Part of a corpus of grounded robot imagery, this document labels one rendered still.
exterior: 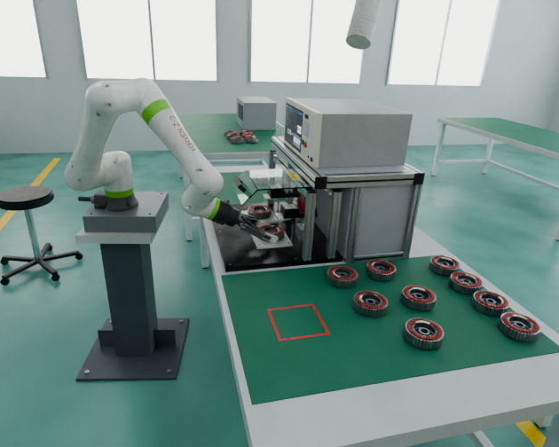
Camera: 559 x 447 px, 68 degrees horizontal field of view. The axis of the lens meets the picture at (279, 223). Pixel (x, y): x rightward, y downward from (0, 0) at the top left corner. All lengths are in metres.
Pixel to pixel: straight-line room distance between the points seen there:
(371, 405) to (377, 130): 0.99
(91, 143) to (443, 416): 1.43
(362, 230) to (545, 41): 7.42
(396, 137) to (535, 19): 7.02
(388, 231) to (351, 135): 0.41
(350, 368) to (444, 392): 0.24
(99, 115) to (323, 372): 1.12
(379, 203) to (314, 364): 0.72
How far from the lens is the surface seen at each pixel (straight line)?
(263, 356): 1.21
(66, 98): 6.46
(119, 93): 1.60
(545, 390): 1.35
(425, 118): 7.62
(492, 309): 1.55
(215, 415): 2.08
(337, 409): 1.10
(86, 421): 2.17
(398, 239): 1.76
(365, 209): 1.63
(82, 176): 1.83
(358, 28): 2.86
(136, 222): 1.92
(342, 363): 1.21
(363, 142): 1.65
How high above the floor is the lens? 1.55
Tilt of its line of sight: 24 degrees down
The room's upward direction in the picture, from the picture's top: 3 degrees clockwise
